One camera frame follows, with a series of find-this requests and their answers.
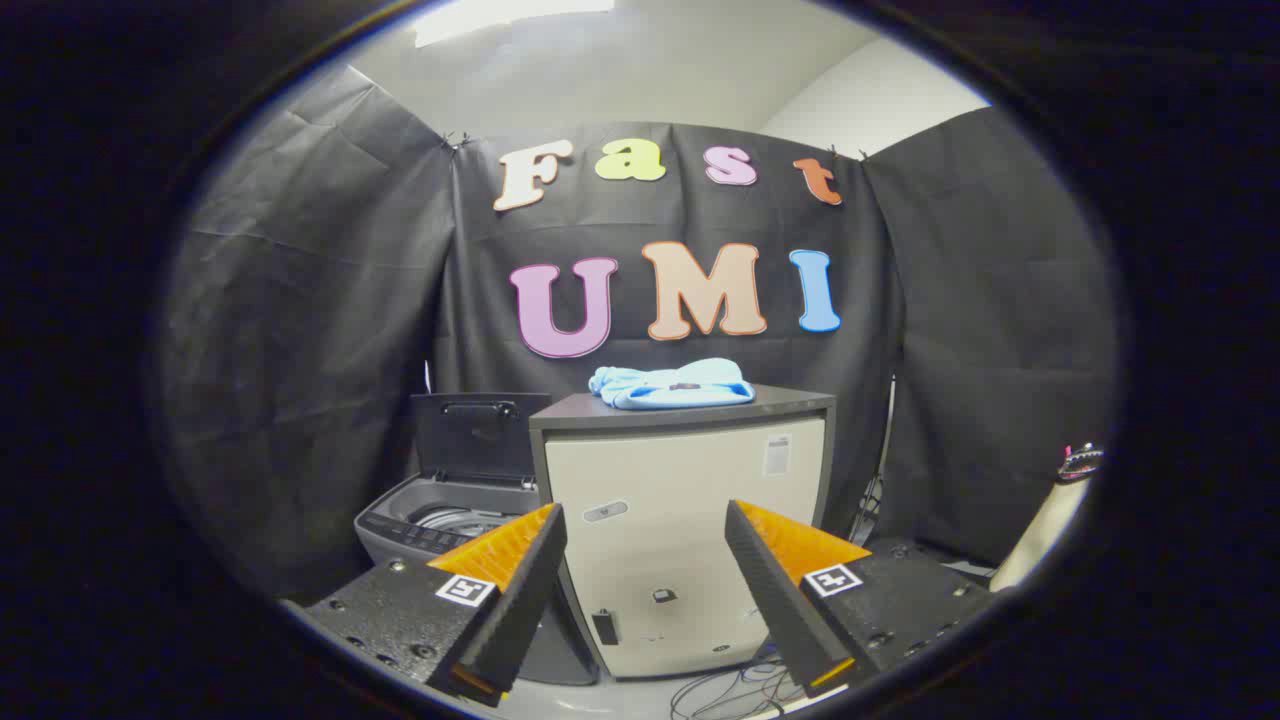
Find black floor cables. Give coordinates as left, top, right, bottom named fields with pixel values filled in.
left=668, top=640, right=851, bottom=720

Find beige cabinet with dark top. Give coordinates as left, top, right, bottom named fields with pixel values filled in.
left=528, top=385, right=837, bottom=681

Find light blue shirt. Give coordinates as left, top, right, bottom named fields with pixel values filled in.
left=588, top=358, right=756, bottom=411

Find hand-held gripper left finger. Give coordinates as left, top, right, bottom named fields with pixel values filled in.
left=285, top=503, right=568, bottom=709

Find beige object with black top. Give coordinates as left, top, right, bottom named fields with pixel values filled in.
left=990, top=445, right=1106, bottom=591

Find grey washing machine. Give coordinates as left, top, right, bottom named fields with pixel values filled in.
left=354, top=475, right=601, bottom=687

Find black backdrop cloth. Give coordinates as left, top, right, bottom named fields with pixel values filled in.
left=160, top=65, right=1121, bottom=601

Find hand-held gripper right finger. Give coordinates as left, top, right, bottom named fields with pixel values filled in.
left=724, top=499, right=1001, bottom=699

